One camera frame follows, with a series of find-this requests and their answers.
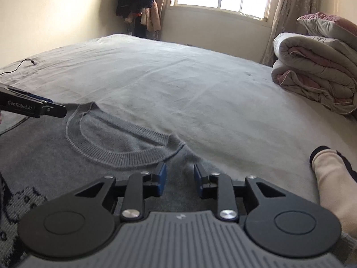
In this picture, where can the folded grey pink quilt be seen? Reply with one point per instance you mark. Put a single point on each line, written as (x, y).
(312, 67)

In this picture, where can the grey knit patterned sweater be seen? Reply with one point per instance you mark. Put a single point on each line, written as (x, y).
(55, 159)

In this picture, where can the bed with grey sheet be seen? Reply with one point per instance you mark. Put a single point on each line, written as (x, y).
(167, 75)

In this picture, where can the hanging beige pink garment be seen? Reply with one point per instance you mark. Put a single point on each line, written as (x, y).
(150, 19)

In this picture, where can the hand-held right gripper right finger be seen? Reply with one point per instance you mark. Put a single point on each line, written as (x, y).
(198, 181)

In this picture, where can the grey pink pillow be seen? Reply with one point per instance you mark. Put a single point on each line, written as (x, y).
(329, 23)

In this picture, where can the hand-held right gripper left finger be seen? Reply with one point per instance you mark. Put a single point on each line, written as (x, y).
(161, 179)

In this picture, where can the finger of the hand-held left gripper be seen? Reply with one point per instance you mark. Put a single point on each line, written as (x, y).
(54, 111)
(41, 99)

